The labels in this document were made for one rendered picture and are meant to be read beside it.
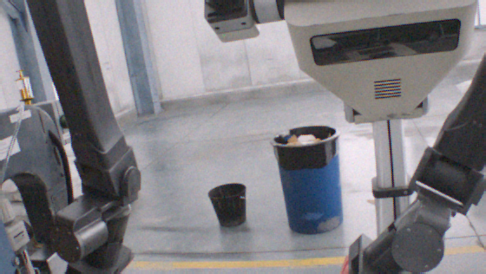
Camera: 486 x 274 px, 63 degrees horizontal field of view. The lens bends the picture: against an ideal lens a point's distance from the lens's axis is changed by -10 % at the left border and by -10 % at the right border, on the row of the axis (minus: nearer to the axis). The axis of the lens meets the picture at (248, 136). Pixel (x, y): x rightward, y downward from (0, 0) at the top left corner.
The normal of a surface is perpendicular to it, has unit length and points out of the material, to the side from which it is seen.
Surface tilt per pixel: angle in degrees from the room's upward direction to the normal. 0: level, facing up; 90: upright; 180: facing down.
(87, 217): 106
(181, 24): 90
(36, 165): 90
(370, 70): 130
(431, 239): 79
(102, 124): 101
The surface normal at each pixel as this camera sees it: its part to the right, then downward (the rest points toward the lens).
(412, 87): -0.06, 0.82
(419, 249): -0.43, 0.09
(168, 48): -0.22, 0.27
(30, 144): 0.96, -0.11
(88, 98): 0.90, 0.22
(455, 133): -0.54, 0.48
